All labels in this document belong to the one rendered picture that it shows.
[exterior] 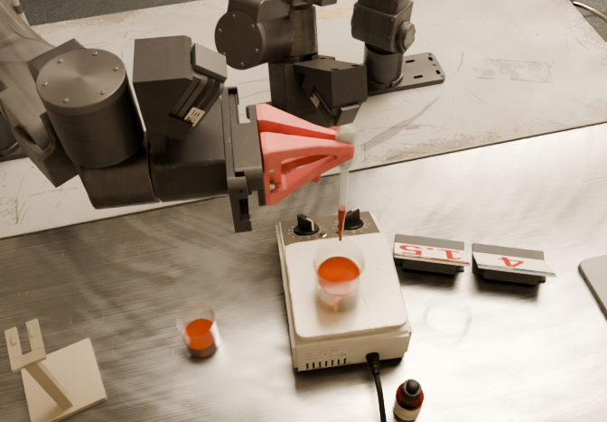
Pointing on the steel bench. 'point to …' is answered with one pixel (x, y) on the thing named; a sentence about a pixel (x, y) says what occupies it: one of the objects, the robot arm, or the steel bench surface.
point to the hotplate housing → (382, 347)
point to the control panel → (329, 224)
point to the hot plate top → (369, 311)
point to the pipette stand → (55, 376)
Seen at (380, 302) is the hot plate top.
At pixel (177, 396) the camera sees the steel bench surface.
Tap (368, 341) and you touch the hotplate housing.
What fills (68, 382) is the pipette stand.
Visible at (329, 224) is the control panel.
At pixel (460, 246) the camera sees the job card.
